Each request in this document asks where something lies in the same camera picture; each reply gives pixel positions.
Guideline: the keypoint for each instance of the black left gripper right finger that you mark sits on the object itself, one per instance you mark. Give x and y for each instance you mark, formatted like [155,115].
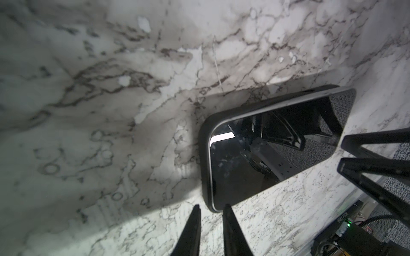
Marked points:
[235,243]

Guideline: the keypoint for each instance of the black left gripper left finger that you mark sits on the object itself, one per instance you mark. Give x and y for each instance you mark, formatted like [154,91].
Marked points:
[189,241]

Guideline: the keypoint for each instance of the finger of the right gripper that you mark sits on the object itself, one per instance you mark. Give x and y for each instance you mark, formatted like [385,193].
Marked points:
[354,170]
[353,143]

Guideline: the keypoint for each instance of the black phone with camera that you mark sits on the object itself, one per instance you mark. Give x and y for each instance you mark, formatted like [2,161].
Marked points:
[205,150]

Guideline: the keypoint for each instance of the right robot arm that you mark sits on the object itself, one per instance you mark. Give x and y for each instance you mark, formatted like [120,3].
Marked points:
[343,234]

